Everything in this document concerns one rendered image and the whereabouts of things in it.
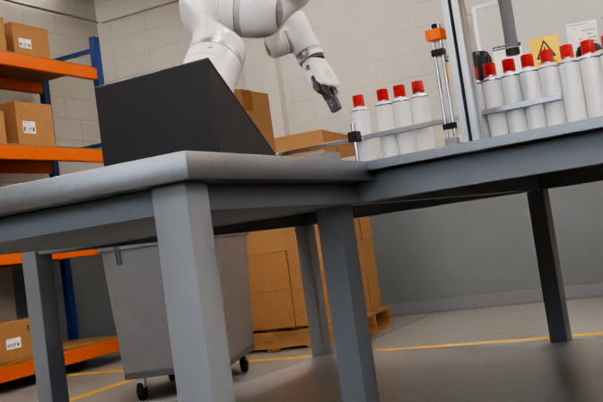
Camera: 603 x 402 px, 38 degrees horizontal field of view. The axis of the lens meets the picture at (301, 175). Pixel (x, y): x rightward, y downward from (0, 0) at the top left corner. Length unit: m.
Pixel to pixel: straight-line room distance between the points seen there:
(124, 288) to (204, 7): 2.79
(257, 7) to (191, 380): 0.94
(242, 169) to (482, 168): 0.59
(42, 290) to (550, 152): 1.47
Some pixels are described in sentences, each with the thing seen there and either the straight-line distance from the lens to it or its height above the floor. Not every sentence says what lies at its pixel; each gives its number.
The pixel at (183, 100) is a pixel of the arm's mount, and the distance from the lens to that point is 1.64.
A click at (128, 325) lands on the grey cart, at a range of 4.60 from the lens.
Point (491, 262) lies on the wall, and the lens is 6.90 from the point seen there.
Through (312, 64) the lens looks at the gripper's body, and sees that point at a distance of 2.64.
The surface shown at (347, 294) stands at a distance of 1.92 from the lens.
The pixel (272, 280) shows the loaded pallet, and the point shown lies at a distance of 5.89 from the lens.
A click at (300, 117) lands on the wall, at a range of 7.45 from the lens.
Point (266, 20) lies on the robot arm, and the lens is 1.95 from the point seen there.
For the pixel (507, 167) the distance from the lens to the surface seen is 1.76.
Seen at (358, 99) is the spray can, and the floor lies 1.07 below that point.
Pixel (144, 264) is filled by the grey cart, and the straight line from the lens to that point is 4.53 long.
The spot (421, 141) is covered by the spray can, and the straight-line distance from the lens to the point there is 2.48.
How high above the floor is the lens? 0.68
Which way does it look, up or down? 4 degrees up
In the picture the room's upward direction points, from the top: 8 degrees counter-clockwise
